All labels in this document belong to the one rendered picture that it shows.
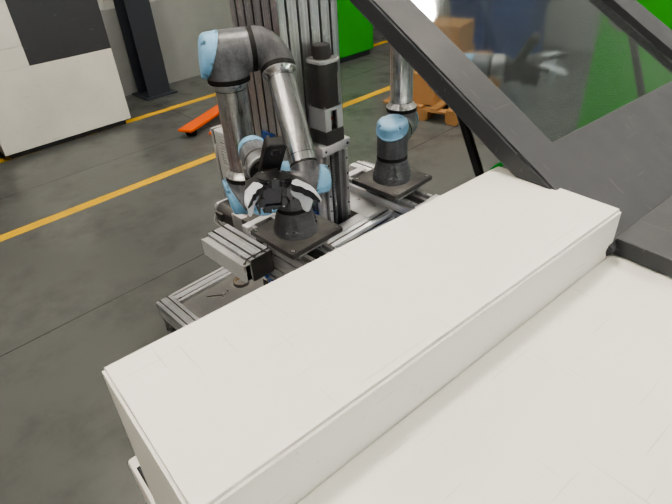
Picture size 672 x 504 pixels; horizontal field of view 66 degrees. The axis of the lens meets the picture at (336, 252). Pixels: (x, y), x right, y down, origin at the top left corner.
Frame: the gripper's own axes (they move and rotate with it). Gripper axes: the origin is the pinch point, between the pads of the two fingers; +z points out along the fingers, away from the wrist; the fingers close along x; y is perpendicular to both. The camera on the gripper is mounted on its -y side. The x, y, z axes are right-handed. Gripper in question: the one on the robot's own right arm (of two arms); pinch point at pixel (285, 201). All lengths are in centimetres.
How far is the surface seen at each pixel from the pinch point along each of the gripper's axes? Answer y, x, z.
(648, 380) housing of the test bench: -5, -28, 62
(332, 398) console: -8, 10, 58
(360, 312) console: -9.1, 2.9, 47.0
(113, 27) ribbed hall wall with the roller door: 75, 53, -628
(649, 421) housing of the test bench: -5, -23, 67
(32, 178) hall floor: 166, 130, -404
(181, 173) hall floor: 148, 3, -354
